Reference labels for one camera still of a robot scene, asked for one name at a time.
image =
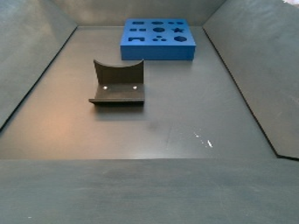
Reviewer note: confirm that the black curved holder bracket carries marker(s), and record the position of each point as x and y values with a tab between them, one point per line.
121	84

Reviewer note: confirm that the blue shape sorter block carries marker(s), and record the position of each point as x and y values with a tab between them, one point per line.
157	39

